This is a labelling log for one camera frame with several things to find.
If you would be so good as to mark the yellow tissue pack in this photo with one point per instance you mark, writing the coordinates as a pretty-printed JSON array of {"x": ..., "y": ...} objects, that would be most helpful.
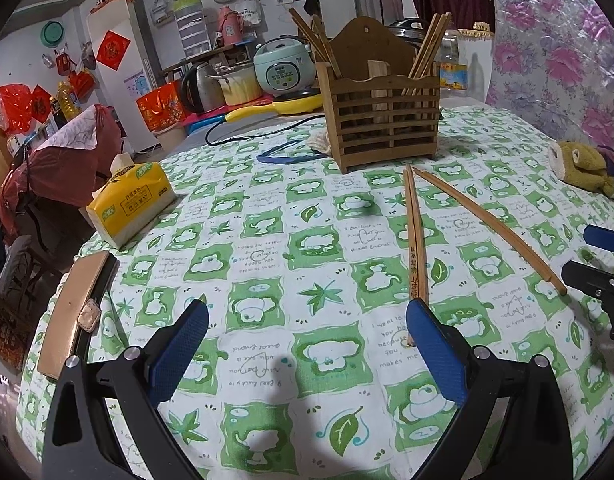
[{"x": 129, "y": 200}]

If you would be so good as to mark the red paper decorations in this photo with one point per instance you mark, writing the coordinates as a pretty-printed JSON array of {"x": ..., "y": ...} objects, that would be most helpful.
[{"x": 22, "y": 107}]

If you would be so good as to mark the light blue rice cooker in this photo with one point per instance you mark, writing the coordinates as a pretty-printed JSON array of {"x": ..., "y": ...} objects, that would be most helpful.
[{"x": 284, "y": 67}]

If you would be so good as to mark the yellow fringed cloth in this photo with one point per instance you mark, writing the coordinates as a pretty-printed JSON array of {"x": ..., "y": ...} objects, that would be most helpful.
[{"x": 477, "y": 30}]

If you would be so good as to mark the red diamond paper on fridge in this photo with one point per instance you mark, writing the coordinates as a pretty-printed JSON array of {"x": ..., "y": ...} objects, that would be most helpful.
[{"x": 113, "y": 50}]

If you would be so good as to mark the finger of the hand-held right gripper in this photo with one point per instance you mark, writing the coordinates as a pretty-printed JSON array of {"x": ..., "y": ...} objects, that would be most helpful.
[
  {"x": 607, "y": 240},
  {"x": 594, "y": 277}
]

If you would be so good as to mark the plastic drawer tower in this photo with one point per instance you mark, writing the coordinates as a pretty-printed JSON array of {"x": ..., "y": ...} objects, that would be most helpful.
[{"x": 191, "y": 27}]

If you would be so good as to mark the yellow plush toy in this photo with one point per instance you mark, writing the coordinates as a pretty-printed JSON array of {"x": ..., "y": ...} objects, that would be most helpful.
[{"x": 579, "y": 165}]

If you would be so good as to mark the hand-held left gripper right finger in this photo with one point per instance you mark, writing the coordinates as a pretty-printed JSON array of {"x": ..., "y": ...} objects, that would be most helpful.
[{"x": 434, "y": 347}]

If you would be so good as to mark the small white crumpled item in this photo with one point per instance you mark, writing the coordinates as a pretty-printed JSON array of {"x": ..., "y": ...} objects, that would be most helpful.
[{"x": 319, "y": 141}]

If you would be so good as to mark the furniture under red cloth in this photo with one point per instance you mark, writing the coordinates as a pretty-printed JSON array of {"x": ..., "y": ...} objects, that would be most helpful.
[{"x": 72, "y": 155}]

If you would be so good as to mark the green white checked tablecloth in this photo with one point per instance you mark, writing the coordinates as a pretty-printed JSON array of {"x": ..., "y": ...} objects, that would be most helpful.
[{"x": 287, "y": 260}]

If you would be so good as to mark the clear plastic oil bottle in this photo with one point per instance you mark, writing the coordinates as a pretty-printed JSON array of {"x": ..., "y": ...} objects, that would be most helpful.
[{"x": 454, "y": 67}]

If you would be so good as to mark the slatted wooden chopstick holder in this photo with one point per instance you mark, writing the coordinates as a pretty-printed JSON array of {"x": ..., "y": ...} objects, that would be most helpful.
[{"x": 382, "y": 120}]

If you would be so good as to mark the steel kettle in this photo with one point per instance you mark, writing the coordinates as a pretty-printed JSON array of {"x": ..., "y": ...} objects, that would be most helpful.
[{"x": 199, "y": 90}]

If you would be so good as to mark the yellow cooking oil jug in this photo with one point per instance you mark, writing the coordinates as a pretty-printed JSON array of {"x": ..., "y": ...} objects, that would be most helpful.
[{"x": 67, "y": 102}]

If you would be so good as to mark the white fridge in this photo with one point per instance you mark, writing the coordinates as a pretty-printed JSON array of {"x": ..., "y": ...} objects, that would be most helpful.
[{"x": 129, "y": 95}]

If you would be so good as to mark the phone in gold wallet case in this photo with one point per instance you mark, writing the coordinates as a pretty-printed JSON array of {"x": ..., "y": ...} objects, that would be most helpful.
[{"x": 74, "y": 310}]

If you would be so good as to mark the black silver pressure cooker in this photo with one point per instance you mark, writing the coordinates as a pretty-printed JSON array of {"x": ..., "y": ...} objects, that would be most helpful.
[{"x": 407, "y": 27}]

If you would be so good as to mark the white bucket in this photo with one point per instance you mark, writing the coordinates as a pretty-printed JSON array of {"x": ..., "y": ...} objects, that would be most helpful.
[{"x": 169, "y": 136}]

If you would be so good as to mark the red gift bag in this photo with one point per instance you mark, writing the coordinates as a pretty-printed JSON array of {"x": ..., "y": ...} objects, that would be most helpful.
[{"x": 159, "y": 107}]

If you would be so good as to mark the teal basin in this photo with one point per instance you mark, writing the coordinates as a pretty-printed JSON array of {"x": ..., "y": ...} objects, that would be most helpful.
[{"x": 53, "y": 33}]

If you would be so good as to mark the yellow electric pan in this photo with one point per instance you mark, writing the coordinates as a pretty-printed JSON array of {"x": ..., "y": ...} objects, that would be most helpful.
[{"x": 292, "y": 105}]

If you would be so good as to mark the white box appliance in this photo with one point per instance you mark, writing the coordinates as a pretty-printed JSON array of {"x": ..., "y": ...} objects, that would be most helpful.
[{"x": 477, "y": 70}]

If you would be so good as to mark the wicker chair with dark clothes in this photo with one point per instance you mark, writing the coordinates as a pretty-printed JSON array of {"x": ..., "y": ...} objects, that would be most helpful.
[{"x": 17, "y": 270}]

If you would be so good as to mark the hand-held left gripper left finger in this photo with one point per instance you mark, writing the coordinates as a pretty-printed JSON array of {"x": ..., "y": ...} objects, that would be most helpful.
[{"x": 179, "y": 347}]

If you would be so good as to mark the cream cooking pot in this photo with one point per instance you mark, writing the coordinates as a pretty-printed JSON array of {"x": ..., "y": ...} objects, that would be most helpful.
[{"x": 237, "y": 87}]

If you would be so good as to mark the red printed floor box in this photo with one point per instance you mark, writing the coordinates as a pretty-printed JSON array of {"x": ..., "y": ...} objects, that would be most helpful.
[{"x": 11, "y": 340}]

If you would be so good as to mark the pink thermos jug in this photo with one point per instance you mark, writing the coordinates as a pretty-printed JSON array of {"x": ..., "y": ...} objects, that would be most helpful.
[{"x": 230, "y": 26}]

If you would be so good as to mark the floral plastic sheet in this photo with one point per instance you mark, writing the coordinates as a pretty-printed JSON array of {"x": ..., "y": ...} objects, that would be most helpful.
[{"x": 552, "y": 50}]

